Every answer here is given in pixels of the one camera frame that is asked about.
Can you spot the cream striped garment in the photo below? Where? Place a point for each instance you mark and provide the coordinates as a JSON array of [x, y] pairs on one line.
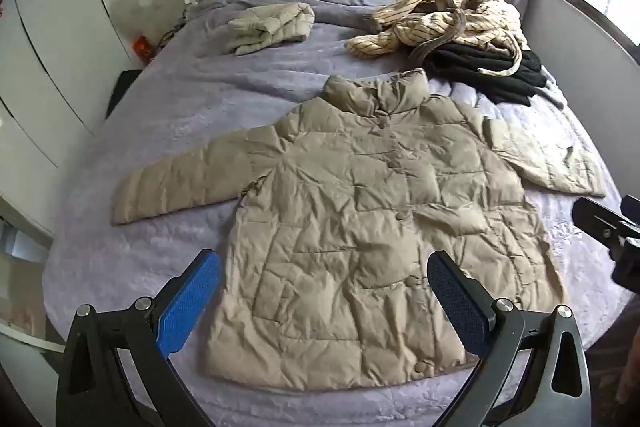
[[415, 27]]

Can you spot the red packet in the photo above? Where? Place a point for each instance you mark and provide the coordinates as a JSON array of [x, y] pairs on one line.
[[144, 49]]

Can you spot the purple bed blanket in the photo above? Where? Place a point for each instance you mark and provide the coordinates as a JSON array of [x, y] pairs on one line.
[[200, 77]]

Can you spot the folded beige puffer jacket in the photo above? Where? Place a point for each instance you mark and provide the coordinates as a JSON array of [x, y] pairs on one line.
[[270, 27]]

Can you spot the black garment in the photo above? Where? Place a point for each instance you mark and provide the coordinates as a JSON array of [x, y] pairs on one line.
[[480, 67]]

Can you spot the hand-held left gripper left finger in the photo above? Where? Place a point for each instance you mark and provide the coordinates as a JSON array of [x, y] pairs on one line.
[[187, 302]]

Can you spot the large beige puffer jacket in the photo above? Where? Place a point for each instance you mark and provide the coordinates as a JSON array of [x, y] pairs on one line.
[[380, 227]]

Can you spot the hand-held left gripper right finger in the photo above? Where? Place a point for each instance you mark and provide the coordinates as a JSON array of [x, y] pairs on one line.
[[457, 302]]

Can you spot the white standing fan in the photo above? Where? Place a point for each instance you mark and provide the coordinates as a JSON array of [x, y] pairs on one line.
[[142, 2]]

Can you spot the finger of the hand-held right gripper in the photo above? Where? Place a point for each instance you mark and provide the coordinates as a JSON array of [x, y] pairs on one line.
[[597, 219]]

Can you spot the black bedside object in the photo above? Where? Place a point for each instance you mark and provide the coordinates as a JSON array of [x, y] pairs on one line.
[[122, 92]]

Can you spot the white wardrobe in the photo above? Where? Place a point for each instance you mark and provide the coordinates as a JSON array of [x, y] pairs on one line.
[[50, 32]]

